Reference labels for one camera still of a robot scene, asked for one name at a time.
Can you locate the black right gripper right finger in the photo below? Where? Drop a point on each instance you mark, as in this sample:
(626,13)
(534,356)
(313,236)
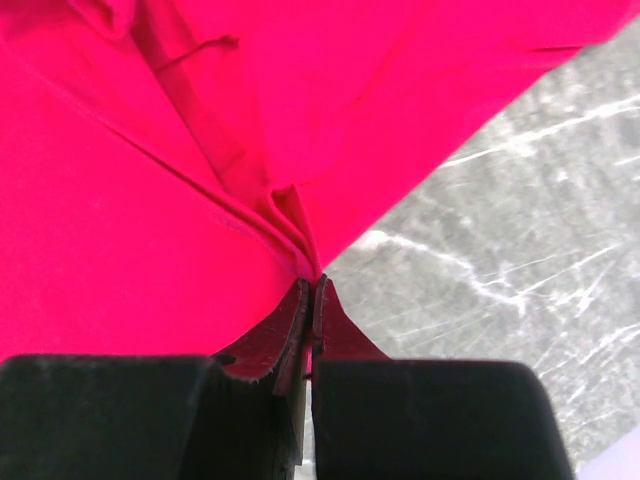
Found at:
(376,417)

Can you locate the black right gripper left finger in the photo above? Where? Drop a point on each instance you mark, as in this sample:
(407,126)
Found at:
(238,414)

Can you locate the red t-shirt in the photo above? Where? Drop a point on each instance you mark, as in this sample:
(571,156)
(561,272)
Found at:
(169,168)

